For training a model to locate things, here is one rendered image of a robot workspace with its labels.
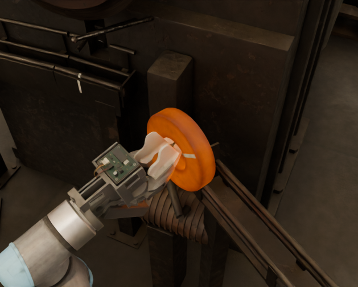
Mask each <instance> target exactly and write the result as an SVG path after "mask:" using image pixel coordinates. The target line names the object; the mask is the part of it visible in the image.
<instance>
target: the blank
mask: <svg viewBox="0 0 358 287"><path fill-rule="evenodd" d="M151 132H157V133H158V134H159V135H160V136H161V137H162V138H166V137H167V138H170V139H172V140H173V141H174V142H175V143H176V144H177V145H178V146H179V148H180V150H181V151H182V153H183V156H182V155H181V156H180V158H179V161H178V163H177V165H176V166H175V170H174V172H173V174H172V176H171V178H170V179H171V180H172V181H173V182H174V183H175V184H176V185H177V186H179V187H180V188H182V189H184V190H186V191H191V192H193V191H197V190H199V189H201V188H202V187H204V186H205V185H207V184H208V183H209V182H211V180H212V179H213V177H214V175H215V170H216V165H215V158H214V155H213V151H212V149H211V146H210V144H209V142H208V140H207V138H206V136H205V134H204V133H203V131H202V130H201V129H200V127H199V126H198V124H197V123H196V122H195V121H194V120H193V119H192V118H191V117H190V116H189V115H187V114H186V113H184V112H183V111H181V110H179V109H176V108H166V109H164V110H162V111H160V112H158V113H156V114H154V115H152V116H151V117H150V119H149V121H148V123H147V135H148V134H149V133H151Z"/></svg>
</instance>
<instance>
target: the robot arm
mask: <svg viewBox="0 0 358 287"><path fill-rule="evenodd" d="M105 154H106V155H105ZM181 154H182V151H181V150H180V148H179V146H178V145H177V144H176V143H175V142H174V141H173V140H172V139H170V138H167V137H166V138H162V137H161V136H160V135H159V134H158V133H157V132H151V133H149V134H148V135H147V136H146V138H145V144H144V146H143V148H142V149H141V150H135V151H132V152H130V153H128V152H127V151H126V150H125V149H124V148H123V146H122V145H121V144H118V142H116V143H114V144H113V145H112V146H111V147H109V148H108V149H107V150H105V151H104V152H103V153H102V154H100V155H99V156H98V157H97V158H96V159H94V160H93V161H92V163H93V164H94V166H95V167H96V169H95V171H94V173H93V174H94V176H95V172H97V173H98V174H97V176H95V177H94V178H93V179H92V180H91V181H90V182H88V183H87V184H86V185H85V186H84V187H82V188H81V189H79V191H77V190H76V189H75V188H73V189H71V190H70V191H69V192H67V193H68V195H69V196H70V199H71V201H69V200H68V199H66V200H65V201H64V202H62V203H61V204H60V205H58V206H57V207H56V208H55V209H54V210H52V211H51V212H50V213H49V214H47V215H46V216H45V217H44V218H42V219H41V220H40V221H38V222H37V223H36V224H35V225H34V226H32V227H31V228H30V229H29V230H28V231H26V232H25V233H24V234H23V235H22V236H20V237H19V238H17V239H16V240H15V241H14V242H13V243H12V242H11V243H10V244H9V246H8V247H7V248H6V249H5V250H4V251H3V252H1V253H0V282H1V284H2V285H3V286H4V287H35V286H36V287H92V284H93V275H92V272H91V271H90V269H89V268H88V266H87V265H86V263H85V262H83V261H82V259H80V258H78V257H76V256H75V255H74V253H75V252H76V251H78V250H79V249H80V248H81V247H82V246H83V245H84V244H86V243H87V242H88V241H89V240H90V239H91V238H93V237H94V236H95V235H96V231H95V230H97V231H99V230H100V229H101V228H102V227H103V226H104V225H103V224H102V222H101V221H100V220H99V218H98V217H100V216H101V217H102V218H103V219H116V218H129V217H137V216H144V215H145V213H146V212H147V210H148V209H149V205H148V204H147V203H146V202H145V201H144V200H145V199H147V200H150V198H151V197H152V196H154V195H155V194H157V193H158V192H160V191H161V190H162V189H163V188H164V187H165V186H166V184H167V183H168V181H169V179H170V178H171V176H172V174H173V172H174V170H175V166H176V165H177V163H178V161H179V158H180V156H181ZM143 167H147V168H149V169H148V171H147V174H148V175H149V176H150V177H149V176H146V172H145V171H144V169H143Z"/></svg>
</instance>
